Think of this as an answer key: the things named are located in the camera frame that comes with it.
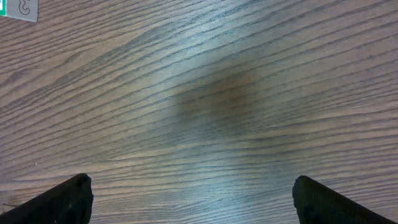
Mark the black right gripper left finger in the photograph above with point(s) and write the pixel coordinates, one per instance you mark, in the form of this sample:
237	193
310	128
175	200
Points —
67	203

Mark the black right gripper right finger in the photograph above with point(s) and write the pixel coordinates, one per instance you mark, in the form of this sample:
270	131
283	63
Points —
318	204

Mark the green top wooden block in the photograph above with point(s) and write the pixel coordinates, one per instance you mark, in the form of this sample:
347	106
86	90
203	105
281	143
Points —
26	10

